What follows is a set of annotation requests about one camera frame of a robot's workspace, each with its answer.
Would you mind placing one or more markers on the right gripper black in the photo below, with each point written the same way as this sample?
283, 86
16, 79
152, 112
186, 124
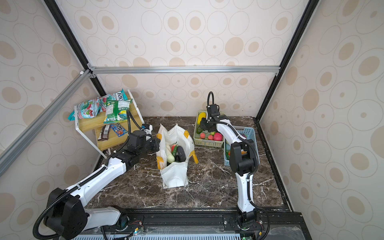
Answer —
203, 124

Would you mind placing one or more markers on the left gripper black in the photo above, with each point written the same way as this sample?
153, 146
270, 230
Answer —
155, 144

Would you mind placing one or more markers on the white radish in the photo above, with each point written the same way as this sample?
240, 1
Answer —
170, 156

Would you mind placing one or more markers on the green cucumber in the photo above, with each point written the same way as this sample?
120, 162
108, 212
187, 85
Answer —
175, 153

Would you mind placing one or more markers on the white grocery bag yellow handles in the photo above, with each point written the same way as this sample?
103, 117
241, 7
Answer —
174, 174

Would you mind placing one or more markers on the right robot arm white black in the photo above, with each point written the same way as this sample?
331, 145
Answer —
244, 162

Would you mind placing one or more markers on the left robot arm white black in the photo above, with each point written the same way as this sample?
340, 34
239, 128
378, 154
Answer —
96, 186

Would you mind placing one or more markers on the green snack bag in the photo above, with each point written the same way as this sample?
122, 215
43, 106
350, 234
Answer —
117, 111

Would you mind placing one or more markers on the teal snack bag rear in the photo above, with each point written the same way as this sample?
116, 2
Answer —
119, 96

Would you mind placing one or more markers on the teal red snack bag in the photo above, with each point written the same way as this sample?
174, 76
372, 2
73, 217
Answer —
86, 110

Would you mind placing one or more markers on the pink dragon fruit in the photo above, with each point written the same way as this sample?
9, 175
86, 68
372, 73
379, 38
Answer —
217, 137

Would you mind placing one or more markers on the blue candy packet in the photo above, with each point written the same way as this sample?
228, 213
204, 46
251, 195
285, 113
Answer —
119, 130

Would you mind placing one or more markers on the green fruit basket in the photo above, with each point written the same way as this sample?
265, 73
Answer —
205, 138

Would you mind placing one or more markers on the brown chocolate bar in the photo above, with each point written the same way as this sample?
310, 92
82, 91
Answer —
104, 133

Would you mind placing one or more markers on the blue vegetable basket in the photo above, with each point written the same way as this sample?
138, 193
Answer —
246, 132

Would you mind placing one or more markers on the horizontal aluminium rail back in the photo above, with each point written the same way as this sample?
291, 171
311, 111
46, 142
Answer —
185, 70

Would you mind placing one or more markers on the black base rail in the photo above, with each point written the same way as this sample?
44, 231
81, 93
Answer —
210, 217

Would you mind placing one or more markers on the diagonal aluminium rail left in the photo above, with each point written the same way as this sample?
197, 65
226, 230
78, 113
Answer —
22, 141

